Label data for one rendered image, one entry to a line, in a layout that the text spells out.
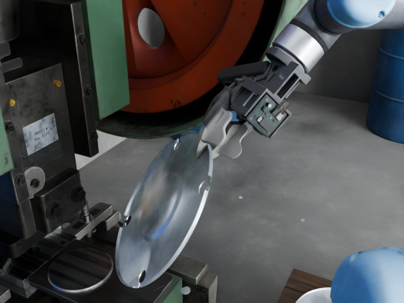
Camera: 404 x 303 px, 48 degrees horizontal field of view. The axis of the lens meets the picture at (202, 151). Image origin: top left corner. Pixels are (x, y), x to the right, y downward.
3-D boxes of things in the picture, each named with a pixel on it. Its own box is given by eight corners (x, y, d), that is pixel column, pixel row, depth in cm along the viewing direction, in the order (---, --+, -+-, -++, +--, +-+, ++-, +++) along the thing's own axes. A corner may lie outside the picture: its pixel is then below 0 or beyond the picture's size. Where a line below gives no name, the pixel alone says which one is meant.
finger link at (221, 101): (199, 121, 71) (237, 79, 70) (196, 118, 72) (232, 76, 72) (217, 137, 74) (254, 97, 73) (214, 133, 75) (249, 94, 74)
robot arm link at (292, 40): (279, 20, 72) (305, 51, 77) (260, 42, 72) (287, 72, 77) (307, 29, 66) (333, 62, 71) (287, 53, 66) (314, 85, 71)
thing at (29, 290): (79, 252, 99) (76, 236, 97) (27, 298, 87) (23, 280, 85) (48, 240, 103) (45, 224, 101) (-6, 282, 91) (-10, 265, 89)
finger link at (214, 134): (196, 161, 68) (237, 115, 68) (181, 145, 73) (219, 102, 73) (209, 171, 70) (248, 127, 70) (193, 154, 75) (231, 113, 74)
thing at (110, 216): (121, 219, 115) (118, 184, 110) (77, 258, 102) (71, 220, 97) (103, 212, 118) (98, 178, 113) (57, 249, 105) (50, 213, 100)
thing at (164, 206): (102, 294, 82) (98, 293, 82) (143, 160, 97) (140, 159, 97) (190, 278, 60) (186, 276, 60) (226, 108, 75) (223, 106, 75)
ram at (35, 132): (100, 203, 89) (81, 56, 75) (44, 247, 77) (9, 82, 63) (35, 182, 96) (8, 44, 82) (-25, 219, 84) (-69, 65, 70)
